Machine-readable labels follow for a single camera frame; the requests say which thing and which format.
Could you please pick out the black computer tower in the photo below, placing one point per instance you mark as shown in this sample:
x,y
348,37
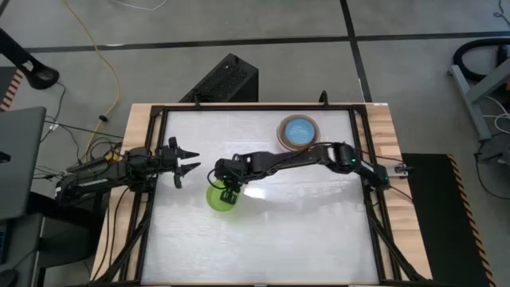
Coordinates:
x,y
227,81

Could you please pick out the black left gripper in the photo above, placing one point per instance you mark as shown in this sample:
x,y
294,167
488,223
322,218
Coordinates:
x,y
172,159

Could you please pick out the beige bowl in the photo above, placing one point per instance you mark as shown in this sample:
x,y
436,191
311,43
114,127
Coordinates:
x,y
282,137

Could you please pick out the grey laptop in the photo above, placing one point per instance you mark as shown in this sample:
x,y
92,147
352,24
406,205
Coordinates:
x,y
20,159

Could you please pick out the small hazard-striped black mat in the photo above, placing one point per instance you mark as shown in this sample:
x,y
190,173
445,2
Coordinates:
x,y
10,89

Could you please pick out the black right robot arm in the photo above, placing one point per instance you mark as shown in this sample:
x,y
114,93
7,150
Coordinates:
x,y
303,157

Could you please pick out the black metal table frame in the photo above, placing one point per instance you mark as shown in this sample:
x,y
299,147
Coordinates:
x,y
153,131

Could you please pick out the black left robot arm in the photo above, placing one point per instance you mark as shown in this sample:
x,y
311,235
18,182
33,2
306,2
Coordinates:
x,y
99,175

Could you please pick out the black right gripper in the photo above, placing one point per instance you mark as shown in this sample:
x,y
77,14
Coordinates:
x,y
231,169

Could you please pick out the white work surface sheet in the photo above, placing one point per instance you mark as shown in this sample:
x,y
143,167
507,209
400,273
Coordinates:
x,y
279,239

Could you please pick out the grey cabinet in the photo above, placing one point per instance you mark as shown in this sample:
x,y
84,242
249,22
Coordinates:
x,y
18,251

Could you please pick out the green bowl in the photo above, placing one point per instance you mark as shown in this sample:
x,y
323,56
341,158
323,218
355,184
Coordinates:
x,y
215,201

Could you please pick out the black hazard-striped floor mat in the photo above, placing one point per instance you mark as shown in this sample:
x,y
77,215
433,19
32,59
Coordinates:
x,y
442,223

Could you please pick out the blue bowl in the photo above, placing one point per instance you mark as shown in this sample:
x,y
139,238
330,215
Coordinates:
x,y
299,131

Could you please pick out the grey metal frame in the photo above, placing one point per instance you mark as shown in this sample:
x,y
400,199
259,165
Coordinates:
x,y
474,95

